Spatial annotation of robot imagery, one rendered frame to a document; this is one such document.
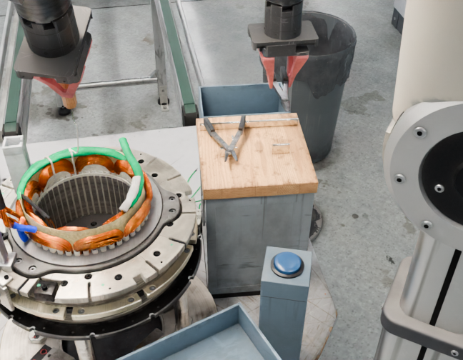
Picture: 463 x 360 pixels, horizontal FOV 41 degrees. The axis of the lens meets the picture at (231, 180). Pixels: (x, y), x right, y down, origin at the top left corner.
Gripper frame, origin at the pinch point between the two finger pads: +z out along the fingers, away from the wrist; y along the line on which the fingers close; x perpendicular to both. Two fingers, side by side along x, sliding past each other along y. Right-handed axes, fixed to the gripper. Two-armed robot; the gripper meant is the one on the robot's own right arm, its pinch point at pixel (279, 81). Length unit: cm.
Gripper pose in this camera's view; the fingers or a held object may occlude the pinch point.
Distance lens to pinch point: 104.8
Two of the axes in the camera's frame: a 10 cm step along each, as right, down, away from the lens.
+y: -9.9, 0.8, -0.9
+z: 0.1, 7.6, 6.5
